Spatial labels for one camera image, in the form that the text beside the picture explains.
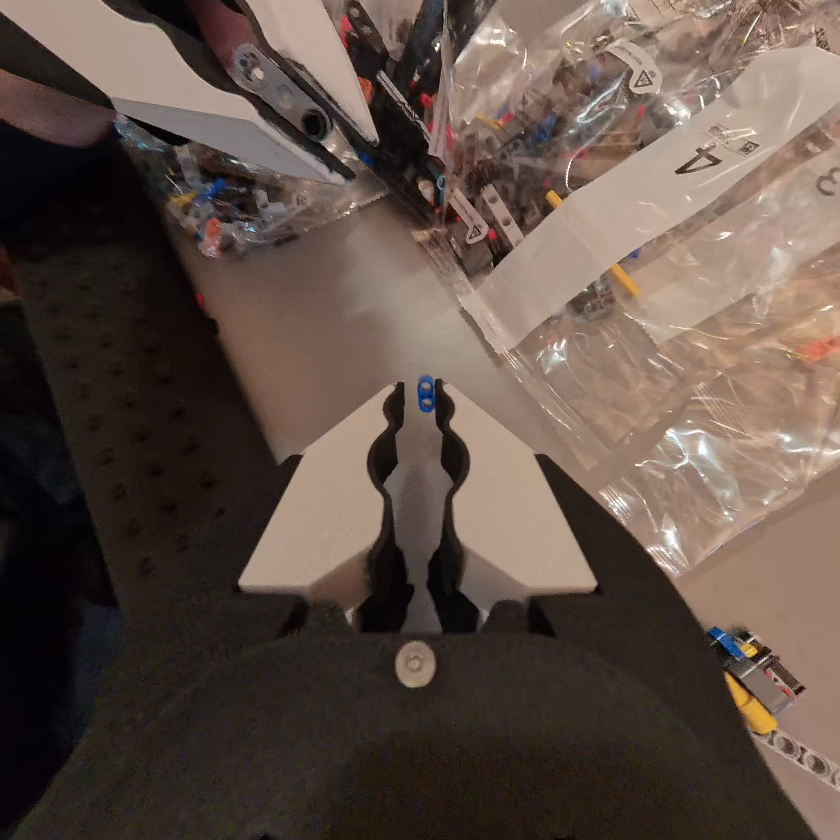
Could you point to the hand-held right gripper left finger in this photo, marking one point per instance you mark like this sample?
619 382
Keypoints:
308 525

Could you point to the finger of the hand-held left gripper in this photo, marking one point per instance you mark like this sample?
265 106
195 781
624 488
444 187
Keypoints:
308 46
164 72

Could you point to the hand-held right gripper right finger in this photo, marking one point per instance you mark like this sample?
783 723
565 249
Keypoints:
525 525

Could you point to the clear lego parts bag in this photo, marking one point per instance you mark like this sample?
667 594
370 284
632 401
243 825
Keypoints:
689 426
590 229
407 98

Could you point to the short blue lego beam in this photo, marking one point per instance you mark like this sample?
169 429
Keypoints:
425 394

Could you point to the blue and black lego piece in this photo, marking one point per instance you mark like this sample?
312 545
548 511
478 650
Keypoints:
761 676

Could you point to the orange lego connector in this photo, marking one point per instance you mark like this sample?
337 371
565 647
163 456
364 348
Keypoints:
817 349

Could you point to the person's left hand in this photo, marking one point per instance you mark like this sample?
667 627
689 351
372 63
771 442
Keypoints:
46 111

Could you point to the small open parts bag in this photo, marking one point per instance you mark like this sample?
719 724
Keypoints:
229 203

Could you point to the dark perforated panel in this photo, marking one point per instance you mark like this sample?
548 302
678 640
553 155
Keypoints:
131 394

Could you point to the person's leg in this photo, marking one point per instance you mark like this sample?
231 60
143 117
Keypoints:
39 525

